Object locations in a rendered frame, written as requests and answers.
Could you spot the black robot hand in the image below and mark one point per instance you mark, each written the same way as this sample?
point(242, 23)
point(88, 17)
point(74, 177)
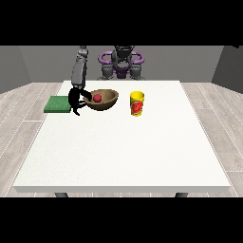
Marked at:
point(74, 98)

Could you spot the brown wooden bowl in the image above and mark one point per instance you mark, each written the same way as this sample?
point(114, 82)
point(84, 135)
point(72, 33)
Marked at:
point(106, 102)

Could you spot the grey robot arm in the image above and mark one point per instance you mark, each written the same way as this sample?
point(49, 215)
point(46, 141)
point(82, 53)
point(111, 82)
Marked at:
point(79, 71)

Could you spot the green square pad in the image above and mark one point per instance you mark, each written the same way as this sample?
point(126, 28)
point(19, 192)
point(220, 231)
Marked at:
point(58, 104)

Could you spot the small red ball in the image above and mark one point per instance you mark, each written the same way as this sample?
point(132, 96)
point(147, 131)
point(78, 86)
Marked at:
point(97, 98)

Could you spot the yellow cup with melon print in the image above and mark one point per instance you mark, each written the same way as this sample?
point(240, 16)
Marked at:
point(137, 103)

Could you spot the grey robot trunk purple rings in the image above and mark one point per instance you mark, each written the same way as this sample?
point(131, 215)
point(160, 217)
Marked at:
point(121, 67)

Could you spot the dark table leg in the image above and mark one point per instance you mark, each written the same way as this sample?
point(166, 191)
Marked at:
point(181, 195)
point(61, 195)

